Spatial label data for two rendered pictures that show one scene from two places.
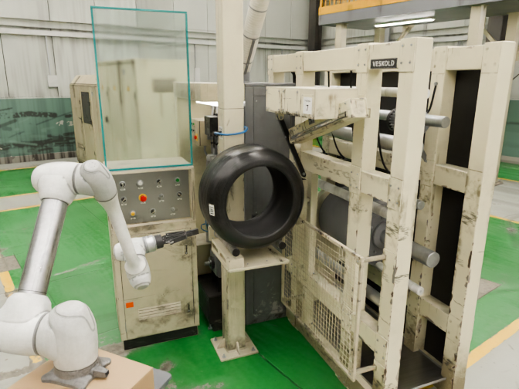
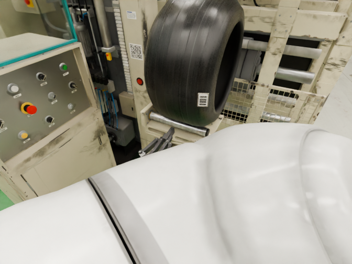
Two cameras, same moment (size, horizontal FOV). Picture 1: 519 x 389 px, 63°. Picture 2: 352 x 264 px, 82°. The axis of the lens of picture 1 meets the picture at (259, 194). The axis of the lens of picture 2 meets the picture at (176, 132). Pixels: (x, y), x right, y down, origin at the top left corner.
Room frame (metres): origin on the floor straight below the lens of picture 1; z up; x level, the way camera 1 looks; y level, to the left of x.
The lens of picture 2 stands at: (1.71, 0.76, 1.56)
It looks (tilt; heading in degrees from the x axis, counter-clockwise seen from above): 40 degrees down; 319
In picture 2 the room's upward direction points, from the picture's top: straight up
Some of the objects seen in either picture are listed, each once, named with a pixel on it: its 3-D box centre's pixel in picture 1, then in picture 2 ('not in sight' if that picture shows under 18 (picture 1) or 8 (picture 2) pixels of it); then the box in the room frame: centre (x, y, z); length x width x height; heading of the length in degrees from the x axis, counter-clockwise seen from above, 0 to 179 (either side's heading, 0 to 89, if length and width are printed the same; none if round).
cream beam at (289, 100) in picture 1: (306, 101); not in sight; (2.40, -0.26, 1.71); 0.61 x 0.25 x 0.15; 22
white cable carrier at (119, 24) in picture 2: not in sight; (127, 53); (2.70, 0.24, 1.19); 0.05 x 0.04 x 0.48; 112
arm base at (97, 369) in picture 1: (81, 365); not in sight; (1.37, 0.66, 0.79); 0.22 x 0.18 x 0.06; 74
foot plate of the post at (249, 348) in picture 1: (233, 343); not in sight; (2.63, 0.18, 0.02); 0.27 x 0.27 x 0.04; 22
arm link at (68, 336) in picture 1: (71, 332); not in sight; (1.38, 0.69, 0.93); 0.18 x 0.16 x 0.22; 86
